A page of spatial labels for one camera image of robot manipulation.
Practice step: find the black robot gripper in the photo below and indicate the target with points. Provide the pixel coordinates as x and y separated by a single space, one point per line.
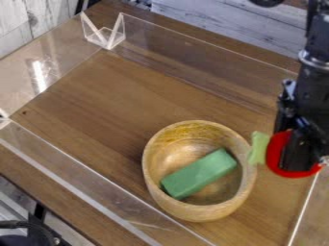
304 116

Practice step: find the red felt strawberry toy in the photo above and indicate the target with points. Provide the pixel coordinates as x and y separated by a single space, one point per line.
266 152

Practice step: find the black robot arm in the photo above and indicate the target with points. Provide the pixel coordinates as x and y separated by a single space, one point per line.
314 54

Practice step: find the green rectangular block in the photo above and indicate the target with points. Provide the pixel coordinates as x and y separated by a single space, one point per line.
198 174

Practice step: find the wooden bowl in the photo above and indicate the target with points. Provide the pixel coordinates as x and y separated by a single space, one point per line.
178 145

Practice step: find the clear acrylic back wall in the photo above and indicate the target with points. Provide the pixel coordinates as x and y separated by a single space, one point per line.
225 73

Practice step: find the clear acrylic wall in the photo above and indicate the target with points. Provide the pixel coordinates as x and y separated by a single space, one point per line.
225 73
103 210

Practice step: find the clear acrylic front wall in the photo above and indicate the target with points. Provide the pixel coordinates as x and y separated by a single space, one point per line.
103 210

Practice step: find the clear acrylic corner bracket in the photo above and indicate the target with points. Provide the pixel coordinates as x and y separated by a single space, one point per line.
104 37

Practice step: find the black metal mount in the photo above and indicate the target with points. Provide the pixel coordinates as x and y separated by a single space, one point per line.
40 232

